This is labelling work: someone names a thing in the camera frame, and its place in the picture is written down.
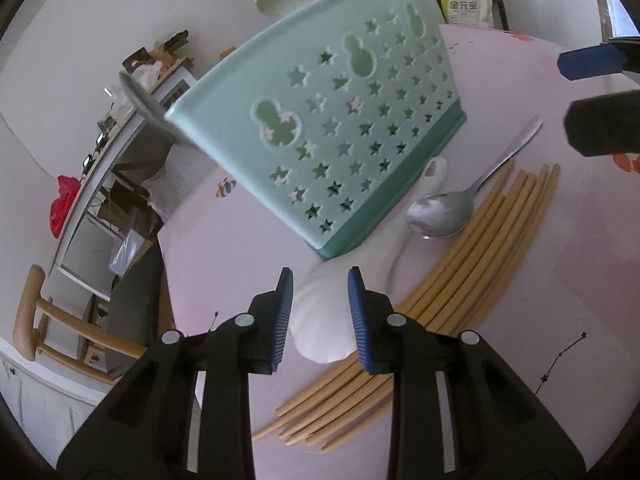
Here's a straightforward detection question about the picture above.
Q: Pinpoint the grey metal utensil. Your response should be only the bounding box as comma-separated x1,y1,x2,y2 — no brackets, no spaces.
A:
118,71,193,147

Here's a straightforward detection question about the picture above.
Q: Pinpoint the teal plastic utensil holder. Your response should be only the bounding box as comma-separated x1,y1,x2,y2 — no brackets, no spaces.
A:
164,0,468,262

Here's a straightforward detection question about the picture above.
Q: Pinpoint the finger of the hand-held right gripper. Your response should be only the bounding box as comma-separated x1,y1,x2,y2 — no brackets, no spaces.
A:
557,40,640,81
564,91,640,158

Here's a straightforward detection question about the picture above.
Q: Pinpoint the white cabinet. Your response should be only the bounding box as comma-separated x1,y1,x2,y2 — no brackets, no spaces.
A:
0,337,118,443

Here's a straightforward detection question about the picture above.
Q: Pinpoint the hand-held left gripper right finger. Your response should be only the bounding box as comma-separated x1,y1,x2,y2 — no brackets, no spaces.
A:
347,266,586,480

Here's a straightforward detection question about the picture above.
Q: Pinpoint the clear plastic bag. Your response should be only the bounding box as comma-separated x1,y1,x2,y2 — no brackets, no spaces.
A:
107,229,147,277

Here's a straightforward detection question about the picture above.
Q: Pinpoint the pink printed tablecloth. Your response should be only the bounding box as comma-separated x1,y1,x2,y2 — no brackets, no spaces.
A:
157,22,640,480

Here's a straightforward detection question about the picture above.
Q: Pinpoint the pile of wooden chopsticks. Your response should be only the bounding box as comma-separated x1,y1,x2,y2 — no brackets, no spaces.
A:
251,159,561,455

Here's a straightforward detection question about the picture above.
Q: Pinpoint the white shelf unit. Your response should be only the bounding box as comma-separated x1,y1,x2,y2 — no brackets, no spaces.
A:
47,60,201,306

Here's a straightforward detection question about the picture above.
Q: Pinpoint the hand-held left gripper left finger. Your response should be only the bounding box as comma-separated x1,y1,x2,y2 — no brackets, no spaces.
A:
56,266,295,480

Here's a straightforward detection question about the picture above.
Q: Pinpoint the white foam sheet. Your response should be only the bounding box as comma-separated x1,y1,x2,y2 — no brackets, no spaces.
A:
145,157,176,221

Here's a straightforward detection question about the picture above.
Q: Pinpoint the white ceramic soup spoon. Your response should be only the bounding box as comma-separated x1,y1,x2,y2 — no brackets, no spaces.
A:
291,156,448,365

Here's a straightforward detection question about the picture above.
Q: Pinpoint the metal spoon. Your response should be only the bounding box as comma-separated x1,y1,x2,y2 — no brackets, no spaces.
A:
406,115,544,239

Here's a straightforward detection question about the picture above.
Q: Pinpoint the wooden chair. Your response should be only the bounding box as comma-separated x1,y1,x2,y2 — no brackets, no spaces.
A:
13,264,151,386

